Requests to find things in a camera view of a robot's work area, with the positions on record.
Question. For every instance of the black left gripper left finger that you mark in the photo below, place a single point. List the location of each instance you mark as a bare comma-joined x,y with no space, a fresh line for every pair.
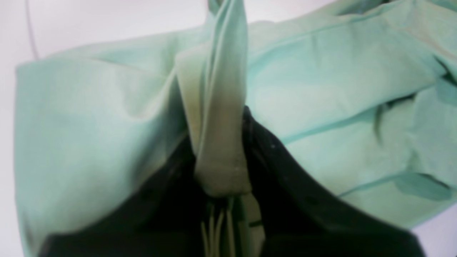
161,219

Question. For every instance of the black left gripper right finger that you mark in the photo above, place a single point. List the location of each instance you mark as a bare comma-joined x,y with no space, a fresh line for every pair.
303,219

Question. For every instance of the light green T-shirt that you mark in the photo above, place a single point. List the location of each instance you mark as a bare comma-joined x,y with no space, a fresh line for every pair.
362,95

